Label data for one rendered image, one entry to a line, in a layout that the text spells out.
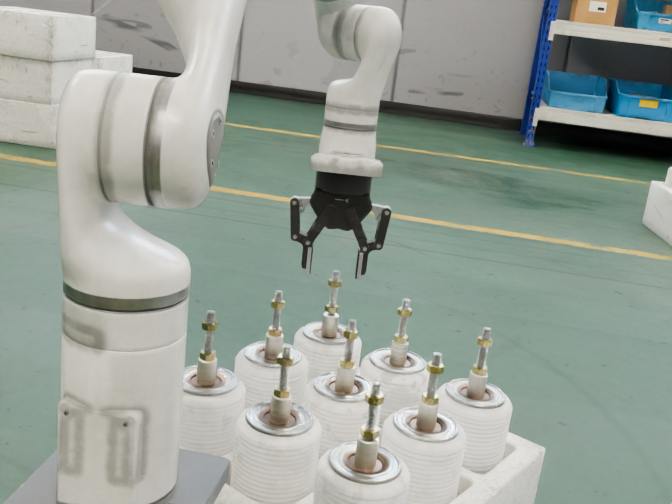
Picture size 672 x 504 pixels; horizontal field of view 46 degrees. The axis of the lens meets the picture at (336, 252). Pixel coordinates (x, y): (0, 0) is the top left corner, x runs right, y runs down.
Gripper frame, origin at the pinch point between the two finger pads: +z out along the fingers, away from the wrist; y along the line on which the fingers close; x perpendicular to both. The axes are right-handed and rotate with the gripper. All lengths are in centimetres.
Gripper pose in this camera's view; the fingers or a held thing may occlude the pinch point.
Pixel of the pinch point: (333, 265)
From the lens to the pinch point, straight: 110.1
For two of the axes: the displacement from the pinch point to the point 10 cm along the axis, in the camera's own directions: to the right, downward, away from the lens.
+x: -0.1, 2.8, -9.6
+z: -1.1, 9.5, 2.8
